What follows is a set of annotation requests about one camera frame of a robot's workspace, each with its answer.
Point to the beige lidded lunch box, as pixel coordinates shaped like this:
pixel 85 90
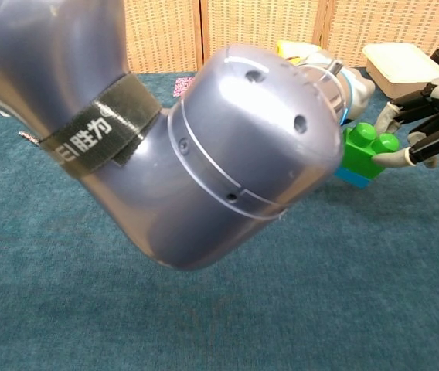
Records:
pixel 401 65

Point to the pink patterned card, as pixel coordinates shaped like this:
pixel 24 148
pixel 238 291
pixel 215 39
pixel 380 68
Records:
pixel 182 86

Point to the blue carpet table cover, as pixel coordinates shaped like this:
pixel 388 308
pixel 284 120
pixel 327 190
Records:
pixel 88 290

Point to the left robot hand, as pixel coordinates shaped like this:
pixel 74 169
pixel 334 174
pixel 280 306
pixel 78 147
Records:
pixel 363 92

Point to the yellow red snack bag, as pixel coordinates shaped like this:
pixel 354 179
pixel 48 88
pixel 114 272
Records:
pixel 293 48

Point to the blue toy brick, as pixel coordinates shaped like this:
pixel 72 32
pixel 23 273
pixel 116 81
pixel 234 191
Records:
pixel 354 178

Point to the green toy brick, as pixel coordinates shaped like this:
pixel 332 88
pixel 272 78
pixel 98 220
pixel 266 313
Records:
pixel 360 150

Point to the woven folding screen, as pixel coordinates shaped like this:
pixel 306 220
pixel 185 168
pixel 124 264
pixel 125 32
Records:
pixel 266 31

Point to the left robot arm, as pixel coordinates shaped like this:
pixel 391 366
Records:
pixel 223 154

